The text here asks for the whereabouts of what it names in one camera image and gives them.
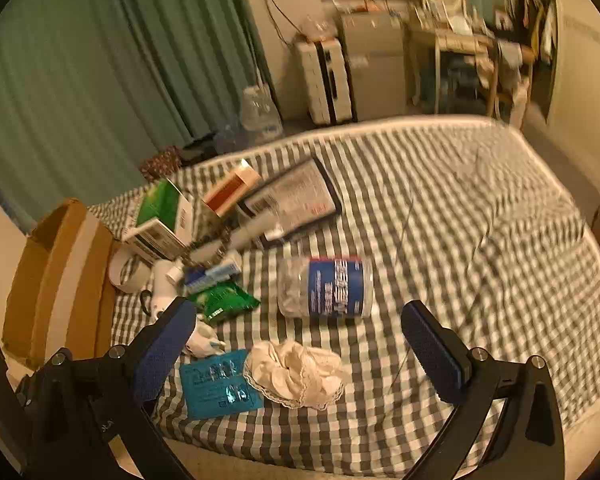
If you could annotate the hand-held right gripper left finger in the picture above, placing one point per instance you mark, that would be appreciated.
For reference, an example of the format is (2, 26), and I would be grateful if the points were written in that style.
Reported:
(164, 346)

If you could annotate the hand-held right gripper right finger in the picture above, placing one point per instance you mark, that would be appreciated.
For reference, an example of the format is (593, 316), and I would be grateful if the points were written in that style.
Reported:
(434, 355)

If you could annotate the brown cardboard box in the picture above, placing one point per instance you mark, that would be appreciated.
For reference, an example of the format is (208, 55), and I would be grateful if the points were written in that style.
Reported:
(55, 280)

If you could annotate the green and white box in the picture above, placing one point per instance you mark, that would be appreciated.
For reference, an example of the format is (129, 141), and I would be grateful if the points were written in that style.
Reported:
(162, 215)

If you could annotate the white toothpaste tube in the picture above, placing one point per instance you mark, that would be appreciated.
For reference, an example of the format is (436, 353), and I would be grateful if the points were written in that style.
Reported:
(255, 227)

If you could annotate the red and white box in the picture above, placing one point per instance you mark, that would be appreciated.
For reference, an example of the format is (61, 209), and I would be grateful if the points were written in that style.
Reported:
(227, 190)

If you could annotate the small white plastic item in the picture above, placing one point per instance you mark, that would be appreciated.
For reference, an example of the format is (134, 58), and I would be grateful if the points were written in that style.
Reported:
(202, 340)

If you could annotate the white plastic bottle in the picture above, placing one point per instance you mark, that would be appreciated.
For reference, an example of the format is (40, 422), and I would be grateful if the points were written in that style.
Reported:
(161, 290)

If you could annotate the blue blister card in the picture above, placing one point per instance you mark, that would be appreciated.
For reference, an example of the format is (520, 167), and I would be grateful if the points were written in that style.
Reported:
(215, 390)

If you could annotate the green snack packet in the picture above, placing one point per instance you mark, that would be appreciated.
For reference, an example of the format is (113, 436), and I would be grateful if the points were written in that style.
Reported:
(222, 302)

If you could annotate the white tape roll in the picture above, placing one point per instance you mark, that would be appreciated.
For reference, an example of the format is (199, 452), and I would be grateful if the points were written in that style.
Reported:
(125, 272)

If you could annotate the blue and white packet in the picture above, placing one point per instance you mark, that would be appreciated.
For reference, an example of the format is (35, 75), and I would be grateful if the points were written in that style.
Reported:
(212, 275)

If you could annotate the checkered bed sheet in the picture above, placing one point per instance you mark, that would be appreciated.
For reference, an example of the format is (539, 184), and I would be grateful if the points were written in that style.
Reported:
(455, 240)

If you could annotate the clear jar with blue label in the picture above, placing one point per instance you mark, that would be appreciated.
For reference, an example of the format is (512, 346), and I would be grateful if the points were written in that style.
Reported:
(330, 287)

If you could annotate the white lace scrunchie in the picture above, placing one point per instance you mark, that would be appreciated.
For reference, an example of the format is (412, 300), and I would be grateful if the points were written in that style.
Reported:
(295, 372)

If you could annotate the floral bag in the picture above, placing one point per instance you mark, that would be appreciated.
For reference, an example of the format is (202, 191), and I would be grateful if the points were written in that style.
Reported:
(161, 162)

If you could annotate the black bag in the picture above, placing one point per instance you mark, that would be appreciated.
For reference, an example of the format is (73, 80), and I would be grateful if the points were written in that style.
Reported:
(199, 147)

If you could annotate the dark-edged printed pouch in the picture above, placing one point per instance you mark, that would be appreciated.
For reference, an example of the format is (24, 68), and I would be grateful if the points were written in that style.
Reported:
(300, 195)

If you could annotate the large clear water bottle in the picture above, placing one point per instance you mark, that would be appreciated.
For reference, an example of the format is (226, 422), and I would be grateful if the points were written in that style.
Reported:
(259, 110)

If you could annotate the white suitcase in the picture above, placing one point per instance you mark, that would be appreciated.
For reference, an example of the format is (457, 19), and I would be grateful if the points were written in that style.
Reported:
(311, 82)
(341, 80)

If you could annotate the grey fridge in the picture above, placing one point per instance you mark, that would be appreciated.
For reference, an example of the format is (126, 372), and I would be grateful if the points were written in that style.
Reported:
(375, 60)

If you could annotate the wooden desk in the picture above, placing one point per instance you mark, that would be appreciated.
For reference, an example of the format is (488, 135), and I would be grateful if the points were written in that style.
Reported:
(460, 40)

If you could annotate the white wardrobe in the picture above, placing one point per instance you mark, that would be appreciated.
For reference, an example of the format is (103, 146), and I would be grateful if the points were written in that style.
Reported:
(580, 70)

